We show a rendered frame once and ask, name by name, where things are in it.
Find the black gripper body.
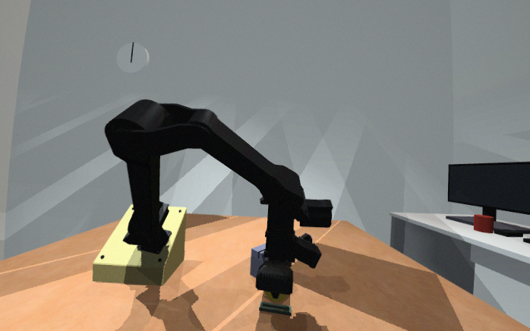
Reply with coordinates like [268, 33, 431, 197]
[255, 226, 294, 295]

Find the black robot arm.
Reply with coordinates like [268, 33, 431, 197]
[105, 99, 333, 269]

